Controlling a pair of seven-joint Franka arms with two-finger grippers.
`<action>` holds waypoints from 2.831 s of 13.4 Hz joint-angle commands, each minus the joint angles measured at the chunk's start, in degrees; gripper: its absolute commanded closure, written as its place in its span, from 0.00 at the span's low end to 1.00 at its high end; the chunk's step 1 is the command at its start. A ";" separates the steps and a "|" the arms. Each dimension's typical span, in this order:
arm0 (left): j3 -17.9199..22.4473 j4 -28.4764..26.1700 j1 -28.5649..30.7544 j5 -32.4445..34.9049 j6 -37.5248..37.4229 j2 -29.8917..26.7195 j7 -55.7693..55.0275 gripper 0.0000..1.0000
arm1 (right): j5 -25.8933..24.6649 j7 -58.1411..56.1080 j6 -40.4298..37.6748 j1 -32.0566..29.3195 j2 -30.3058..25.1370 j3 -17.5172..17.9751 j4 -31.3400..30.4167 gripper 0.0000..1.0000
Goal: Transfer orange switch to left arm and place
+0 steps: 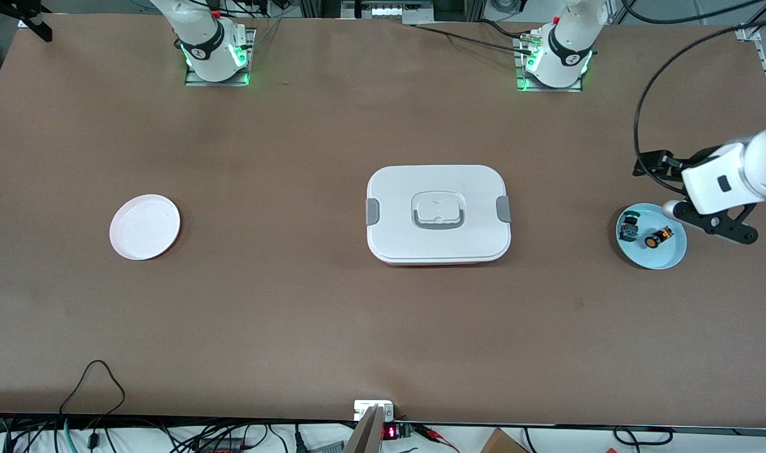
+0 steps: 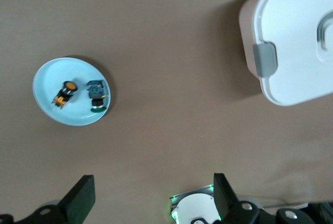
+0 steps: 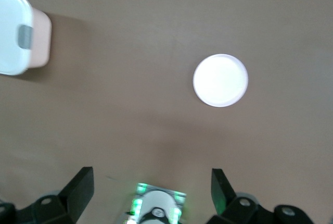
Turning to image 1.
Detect green push button switch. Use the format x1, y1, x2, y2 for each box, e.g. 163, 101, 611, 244
618, 213, 642, 243

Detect black tripod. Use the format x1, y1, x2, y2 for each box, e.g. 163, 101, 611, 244
0, 0, 54, 43

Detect light blue round plate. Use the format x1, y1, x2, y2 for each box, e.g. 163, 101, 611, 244
616, 203, 688, 271

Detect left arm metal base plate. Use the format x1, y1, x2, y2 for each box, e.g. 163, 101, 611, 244
515, 35, 584, 93

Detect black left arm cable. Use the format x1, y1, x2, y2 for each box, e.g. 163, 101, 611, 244
633, 18, 766, 196

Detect white lidded box grey latches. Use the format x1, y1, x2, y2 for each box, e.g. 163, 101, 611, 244
365, 164, 512, 267

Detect brown cardboard piece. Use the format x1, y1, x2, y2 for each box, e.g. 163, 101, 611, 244
480, 428, 529, 453

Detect black cable to arm base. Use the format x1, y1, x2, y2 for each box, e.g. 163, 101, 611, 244
413, 21, 536, 55

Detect black looped table cable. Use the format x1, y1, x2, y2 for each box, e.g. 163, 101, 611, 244
58, 359, 127, 436

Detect aluminium cell frame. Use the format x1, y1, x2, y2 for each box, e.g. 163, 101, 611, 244
734, 23, 766, 84

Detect white round plate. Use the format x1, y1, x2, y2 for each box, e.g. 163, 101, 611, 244
109, 194, 181, 261

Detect red alligator clip lead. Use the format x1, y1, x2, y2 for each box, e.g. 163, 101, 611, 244
413, 422, 460, 452

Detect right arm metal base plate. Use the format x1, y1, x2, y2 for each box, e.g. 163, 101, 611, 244
184, 28, 257, 87

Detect front camera metal mount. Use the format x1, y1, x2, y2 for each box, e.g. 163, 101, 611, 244
352, 400, 397, 453

